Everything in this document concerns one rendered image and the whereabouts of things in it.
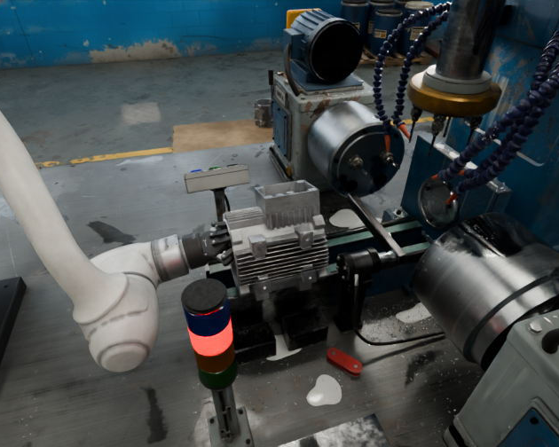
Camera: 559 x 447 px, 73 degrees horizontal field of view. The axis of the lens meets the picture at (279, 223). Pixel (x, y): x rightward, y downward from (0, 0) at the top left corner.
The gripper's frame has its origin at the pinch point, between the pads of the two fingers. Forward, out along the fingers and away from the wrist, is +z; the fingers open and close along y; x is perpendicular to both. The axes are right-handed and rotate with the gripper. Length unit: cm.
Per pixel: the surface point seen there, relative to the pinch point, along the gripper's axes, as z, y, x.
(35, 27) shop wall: -162, 560, 37
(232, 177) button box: -4.5, 24.5, 0.7
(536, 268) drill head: 34.1, -34.2, -5.0
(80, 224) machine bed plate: -55, 52, 20
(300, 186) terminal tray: 8.5, 6.2, -3.8
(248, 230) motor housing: -6.4, -2.2, -3.0
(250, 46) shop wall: 116, 545, 115
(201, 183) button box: -12.8, 24.5, -0.3
